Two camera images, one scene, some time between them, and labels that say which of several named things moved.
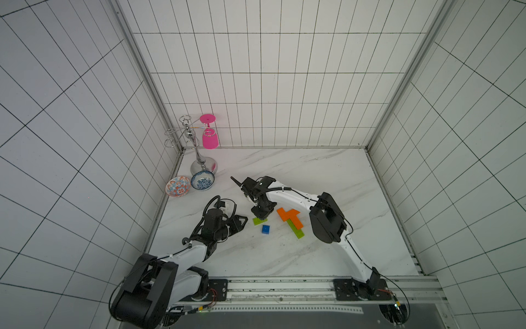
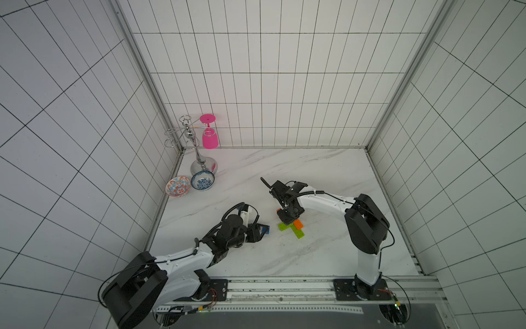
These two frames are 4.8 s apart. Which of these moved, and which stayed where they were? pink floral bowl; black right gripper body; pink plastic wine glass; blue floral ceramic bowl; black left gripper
Moved: black right gripper body; black left gripper
Stayed: pink floral bowl; pink plastic wine glass; blue floral ceramic bowl
